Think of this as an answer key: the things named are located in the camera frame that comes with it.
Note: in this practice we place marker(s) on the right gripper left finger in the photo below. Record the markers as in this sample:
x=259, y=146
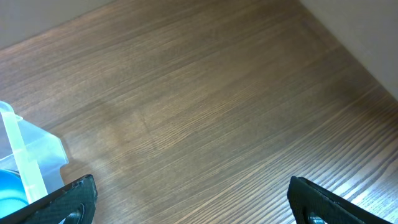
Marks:
x=73, y=203

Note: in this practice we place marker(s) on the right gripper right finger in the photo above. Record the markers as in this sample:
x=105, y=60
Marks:
x=311, y=203

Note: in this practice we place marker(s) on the clear plastic storage container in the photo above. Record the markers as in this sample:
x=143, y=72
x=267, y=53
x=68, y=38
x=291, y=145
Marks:
x=33, y=153

